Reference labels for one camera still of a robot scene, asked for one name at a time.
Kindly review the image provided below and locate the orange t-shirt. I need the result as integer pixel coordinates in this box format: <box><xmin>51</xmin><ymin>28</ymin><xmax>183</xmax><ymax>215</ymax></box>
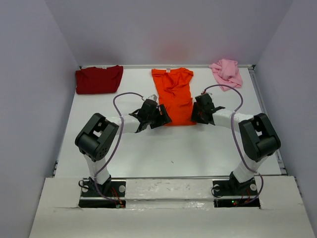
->
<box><xmin>152</xmin><ymin>67</ymin><xmax>196</xmax><ymax>126</ymax></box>

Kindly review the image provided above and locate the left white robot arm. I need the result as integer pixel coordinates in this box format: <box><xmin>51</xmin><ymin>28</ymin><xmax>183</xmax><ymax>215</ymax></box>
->
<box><xmin>75</xmin><ymin>99</ymin><xmax>172</xmax><ymax>196</ymax></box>

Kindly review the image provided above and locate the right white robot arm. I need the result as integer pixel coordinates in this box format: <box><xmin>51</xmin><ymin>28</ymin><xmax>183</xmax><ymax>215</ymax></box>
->
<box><xmin>191</xmin><ymin>93</ymin><xmax>281</xmax><ymax>197</ymax></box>

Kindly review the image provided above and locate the pink crumpled t-shirt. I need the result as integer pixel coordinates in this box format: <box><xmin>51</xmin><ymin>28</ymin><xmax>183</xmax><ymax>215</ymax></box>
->
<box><xmin>209</xmin><ymin>59</ymin><xmax>243</xmax><ymax>92</ymax></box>

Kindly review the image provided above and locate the dark red folded t-shirt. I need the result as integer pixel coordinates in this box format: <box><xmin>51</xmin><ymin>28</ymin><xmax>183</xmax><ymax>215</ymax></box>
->
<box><xmin>75</xmin><ymin>65</ymin><xmax>124</xmax><ymax>95</ymax></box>

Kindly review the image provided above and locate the white front cover board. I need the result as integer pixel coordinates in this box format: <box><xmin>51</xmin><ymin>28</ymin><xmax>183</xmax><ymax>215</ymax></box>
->
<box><xmin>30</xmin><ymin>176</ymin><xmax>315</xmax><ymax>238</ymax></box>

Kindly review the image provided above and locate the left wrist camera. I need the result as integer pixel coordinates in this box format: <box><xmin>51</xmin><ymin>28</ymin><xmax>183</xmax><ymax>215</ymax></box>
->
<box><xmin>147</xmin><ymin>94</ymin><xmax>158</xmax><ymax>102</ymax></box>

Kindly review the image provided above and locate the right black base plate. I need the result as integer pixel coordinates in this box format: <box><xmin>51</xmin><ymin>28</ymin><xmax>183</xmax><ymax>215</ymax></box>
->
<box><xmin>211</xmin><ymin>178</ymin><xmax>261</xmax><ymax>208</ymax></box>

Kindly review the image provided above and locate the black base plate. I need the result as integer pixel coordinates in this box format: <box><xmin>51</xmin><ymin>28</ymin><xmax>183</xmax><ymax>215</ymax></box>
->
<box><xmin>211</xmin><ymin>178</ymin><xmax>261</xmax><ymax>208</ymax></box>
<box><xmin>78</xmin><ymin>179</ymin><xmax>126</xmax><ymax>209</ymax></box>

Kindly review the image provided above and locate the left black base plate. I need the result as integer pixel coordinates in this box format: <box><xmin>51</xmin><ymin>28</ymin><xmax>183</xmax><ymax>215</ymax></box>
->
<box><xmin>78</xmin><ymin>179</ymin><xmax>126</xmax><ymax>209</ymax></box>

